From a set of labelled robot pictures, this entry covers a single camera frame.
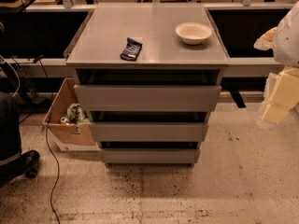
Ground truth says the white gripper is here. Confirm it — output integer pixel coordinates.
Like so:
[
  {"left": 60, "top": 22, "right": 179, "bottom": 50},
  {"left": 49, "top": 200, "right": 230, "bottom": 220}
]
[{"left": 253, "top": 27, "right": 299, "bottom": 129}]

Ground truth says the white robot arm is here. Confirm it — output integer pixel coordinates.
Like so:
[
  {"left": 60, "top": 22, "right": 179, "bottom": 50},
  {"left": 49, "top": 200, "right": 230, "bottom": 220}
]
[{"left": 253, "top": 2, "right": 299, "bottom": 129}]

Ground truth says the grey drawer cabinet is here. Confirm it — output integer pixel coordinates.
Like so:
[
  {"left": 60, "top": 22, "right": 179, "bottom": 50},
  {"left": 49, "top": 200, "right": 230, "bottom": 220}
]
[{"left": 63, "top": 2, "right": 231, "bottom": 169}]

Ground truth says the grey top drawer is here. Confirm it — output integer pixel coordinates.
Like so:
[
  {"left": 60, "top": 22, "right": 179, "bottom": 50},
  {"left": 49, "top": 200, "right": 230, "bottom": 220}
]
[{"left": 74, "top": 85, "right": 221, "bottom": 112}]

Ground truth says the white paper bowl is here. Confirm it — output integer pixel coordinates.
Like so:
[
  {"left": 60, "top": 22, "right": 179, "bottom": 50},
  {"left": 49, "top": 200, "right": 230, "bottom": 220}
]
[{"left": 176, "top": 22, "right": 212, "bottom": 45}]

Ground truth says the dark blue snack packet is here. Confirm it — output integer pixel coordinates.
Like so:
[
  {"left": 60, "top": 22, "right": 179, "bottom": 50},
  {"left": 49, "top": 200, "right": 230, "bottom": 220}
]
[{"left": 120, "top": 37, "right": 143, "bottom": 61}]

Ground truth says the green white crumpled wrapper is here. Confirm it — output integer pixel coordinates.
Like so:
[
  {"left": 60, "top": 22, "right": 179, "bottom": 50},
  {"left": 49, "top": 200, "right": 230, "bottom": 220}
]
[{"left": 66, "top": 103, "right": 89, "bottom": 123}]

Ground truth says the brown cardboard box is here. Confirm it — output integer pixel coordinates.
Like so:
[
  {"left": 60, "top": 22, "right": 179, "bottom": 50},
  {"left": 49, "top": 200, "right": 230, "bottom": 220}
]
[{"left": 43, "top": 77, "right": 99, "bottom": 151}]

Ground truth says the small metal can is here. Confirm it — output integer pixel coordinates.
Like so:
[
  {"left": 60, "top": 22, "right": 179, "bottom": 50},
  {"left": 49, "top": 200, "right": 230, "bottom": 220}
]
[{"left": 60, "top": 117, "right": 70, "bottom": 124}]

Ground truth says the black shoe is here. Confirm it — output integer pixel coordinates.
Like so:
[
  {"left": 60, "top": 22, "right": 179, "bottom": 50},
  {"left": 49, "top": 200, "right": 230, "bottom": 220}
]
[{"left": 0, "top": 150, "right": 40, "bottom": 187}]

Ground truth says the person's dark trouser leg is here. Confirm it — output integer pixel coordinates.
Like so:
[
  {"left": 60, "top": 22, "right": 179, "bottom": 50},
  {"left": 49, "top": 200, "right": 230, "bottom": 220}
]
[{"left": 0, "top": 92, "right": 21, "bottom": 165}]

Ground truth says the black floor cable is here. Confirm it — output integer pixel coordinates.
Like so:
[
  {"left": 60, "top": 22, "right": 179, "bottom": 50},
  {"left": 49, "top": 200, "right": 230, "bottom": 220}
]
[{"left": 32, "top": 54, "right": 62, "bottom": 224}]

